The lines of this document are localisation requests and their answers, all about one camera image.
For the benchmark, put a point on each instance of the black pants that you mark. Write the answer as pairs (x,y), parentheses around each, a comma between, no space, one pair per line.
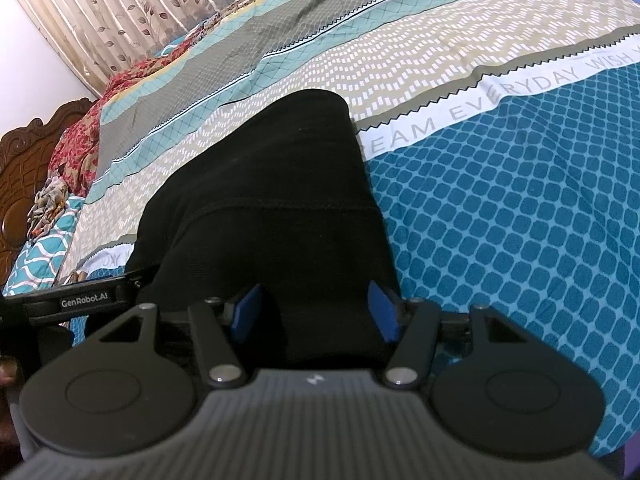
(275,210)

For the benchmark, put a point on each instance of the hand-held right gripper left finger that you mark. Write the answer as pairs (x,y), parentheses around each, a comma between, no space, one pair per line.
(248,312)

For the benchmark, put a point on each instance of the carved wooden headboard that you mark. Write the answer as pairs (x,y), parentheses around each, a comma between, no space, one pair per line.
(17,185)

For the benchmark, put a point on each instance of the multicoloured floral cloth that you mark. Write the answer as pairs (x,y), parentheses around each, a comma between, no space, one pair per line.
(47,202)

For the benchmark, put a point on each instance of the red floral blanket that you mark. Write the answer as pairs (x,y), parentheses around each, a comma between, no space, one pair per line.
(80,145)

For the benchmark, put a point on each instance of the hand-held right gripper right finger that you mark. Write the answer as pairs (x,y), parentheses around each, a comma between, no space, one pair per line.
(382,312)

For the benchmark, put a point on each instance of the beige floral curtain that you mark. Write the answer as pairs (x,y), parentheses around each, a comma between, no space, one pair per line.
(125,10)

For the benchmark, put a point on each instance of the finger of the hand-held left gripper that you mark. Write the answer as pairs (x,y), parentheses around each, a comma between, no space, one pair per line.
(142,276)

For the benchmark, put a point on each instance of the teal white patterned pillow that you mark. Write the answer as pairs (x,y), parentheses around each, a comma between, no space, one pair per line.
(40,255)

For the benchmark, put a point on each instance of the patterned teal beige bedsheet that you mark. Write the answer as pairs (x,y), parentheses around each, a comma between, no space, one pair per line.
(500,210)

